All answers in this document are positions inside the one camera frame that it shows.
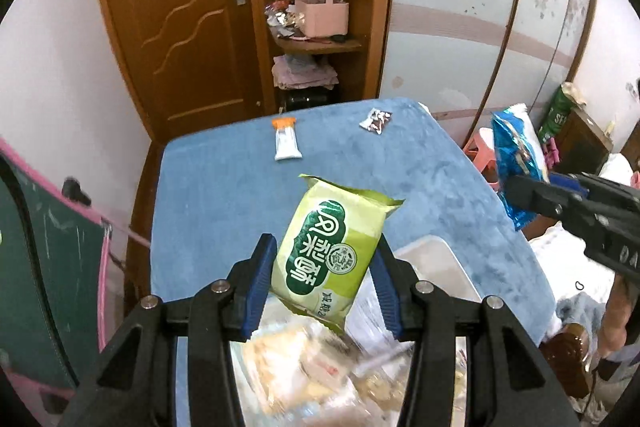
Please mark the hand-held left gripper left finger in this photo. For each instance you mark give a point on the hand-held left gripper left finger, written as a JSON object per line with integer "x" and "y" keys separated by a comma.
{"x": 262, "y": 287}

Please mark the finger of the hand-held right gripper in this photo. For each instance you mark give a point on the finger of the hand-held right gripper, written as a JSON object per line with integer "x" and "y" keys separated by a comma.
{"x": 570, "y": 183}
{"x": 535, "y": 192}

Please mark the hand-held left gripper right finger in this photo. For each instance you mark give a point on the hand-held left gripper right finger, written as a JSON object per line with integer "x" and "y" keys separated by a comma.
{"x": 387, "y": 292}

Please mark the blue foil snack bag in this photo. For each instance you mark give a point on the blue foil snack bag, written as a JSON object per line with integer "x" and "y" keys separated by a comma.
{"x": 515, "y": 147}

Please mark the white plastic container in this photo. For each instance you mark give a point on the white plastic container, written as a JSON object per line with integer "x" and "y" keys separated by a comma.
{"x": 440, "y": 267}

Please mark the green snack packet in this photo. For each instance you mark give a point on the green snack packet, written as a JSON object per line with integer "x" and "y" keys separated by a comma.
{"x": 330, "y": 247}

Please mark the clear bread bag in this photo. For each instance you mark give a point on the clear bread bag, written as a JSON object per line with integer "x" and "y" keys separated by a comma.
{"x": 290, "y": 357}

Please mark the person's right hand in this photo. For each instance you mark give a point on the person's right hand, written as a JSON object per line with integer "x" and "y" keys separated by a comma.
{"x": 616, "y": 317}

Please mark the wooden cabinet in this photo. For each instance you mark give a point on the wooden cabinet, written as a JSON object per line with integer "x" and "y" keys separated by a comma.
{"x": 582, "y": 142}

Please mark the white bedding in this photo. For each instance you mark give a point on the white bedding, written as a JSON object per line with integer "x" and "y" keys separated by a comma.
{"x": 560, "y": 252}

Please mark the pink plastic stool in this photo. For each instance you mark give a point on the pink plastic stool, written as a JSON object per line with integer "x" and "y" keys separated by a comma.
{"x": 482, "y": 152}

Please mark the green sack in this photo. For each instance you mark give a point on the green sack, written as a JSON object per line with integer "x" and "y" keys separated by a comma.
{"x": 557, "y": 117}

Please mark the light blue cloth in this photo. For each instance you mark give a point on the light blue cloth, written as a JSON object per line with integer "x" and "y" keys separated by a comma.
{"x": 580, "y": 307}

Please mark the blue tablecloth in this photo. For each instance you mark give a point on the blue tablecloth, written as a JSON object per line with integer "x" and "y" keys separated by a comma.
{"x": 225, "y": 207}

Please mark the orange capped white packet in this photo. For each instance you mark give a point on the orange capped white packet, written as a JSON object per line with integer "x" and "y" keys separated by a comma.
{"x": 287, "y": 142}

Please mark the small silver brown wrapper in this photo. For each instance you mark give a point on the small silver brown wrapper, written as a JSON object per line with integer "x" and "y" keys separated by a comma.
{"x": 376, "y": 121}

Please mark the floral sliding wardrobe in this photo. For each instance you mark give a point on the floral sliding wardrobe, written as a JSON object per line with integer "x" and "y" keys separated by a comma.
{"x": 440, "y": 47}

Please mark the black case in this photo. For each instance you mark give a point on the black case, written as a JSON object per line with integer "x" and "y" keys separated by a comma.
{"x": 305, "y": 99}

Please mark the black clip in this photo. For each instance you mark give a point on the black clip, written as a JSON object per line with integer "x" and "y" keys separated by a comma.
{"x": 76, "y": 191}

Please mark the folded pink cloth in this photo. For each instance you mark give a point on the folded pink cloth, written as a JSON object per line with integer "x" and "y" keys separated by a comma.
{"x": 300, "y": 72}

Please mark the wooden corner shelf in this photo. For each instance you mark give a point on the wooden corner shelf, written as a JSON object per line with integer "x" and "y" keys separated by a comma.
{"x": 320, "y": 44}

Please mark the pile of foil wrappers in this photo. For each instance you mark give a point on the pile of foil wrappers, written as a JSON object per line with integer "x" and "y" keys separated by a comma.
{"x": 282, "y": 19}

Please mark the green chalkboard with pink frame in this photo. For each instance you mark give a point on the green chalkboard with pink frame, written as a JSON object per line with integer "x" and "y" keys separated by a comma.
{"x": 45, "y": 257}

